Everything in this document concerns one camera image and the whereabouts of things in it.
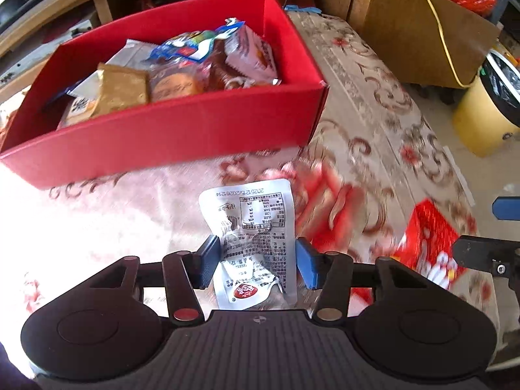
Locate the dark blue snack bag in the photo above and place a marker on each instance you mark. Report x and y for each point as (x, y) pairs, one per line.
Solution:
(86, 88)

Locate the yellow round bin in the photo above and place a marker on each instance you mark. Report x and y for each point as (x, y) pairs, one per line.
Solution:
(488, 114)

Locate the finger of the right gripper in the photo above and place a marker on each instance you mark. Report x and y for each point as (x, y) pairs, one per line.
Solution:
(506, 208)

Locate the floral table cloth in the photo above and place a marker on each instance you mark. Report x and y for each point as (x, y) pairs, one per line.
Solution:
(372, 159)

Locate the white printed snack packet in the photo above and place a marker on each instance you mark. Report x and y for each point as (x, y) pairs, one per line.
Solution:
(255, 226)

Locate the blue colourful snack bag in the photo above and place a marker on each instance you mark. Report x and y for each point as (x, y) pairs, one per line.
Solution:
(194, 46)

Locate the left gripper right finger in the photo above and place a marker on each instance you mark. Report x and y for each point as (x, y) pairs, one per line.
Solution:
(335, 275)

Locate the red Trolli gummy bag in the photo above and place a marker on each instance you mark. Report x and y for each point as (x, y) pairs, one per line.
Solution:
(425, 246)

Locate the bread bun clear packet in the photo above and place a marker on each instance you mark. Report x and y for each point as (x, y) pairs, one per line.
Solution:
(79, 110)

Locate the red cardboard box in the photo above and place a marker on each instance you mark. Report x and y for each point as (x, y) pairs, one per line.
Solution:
(194, 127)

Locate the round orange pastry packet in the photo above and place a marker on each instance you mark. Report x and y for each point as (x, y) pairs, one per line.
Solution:
(176, 79)

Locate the gold brown snack packet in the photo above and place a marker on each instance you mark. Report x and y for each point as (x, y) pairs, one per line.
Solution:
(120, 88)

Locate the wooden TV stand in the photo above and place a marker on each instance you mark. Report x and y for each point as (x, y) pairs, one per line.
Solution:
(81, 4)

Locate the silver media player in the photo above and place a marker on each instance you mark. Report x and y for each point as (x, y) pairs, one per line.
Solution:
(39, 47)

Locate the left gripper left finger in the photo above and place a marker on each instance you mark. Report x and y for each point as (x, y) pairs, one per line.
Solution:
(180, 274)

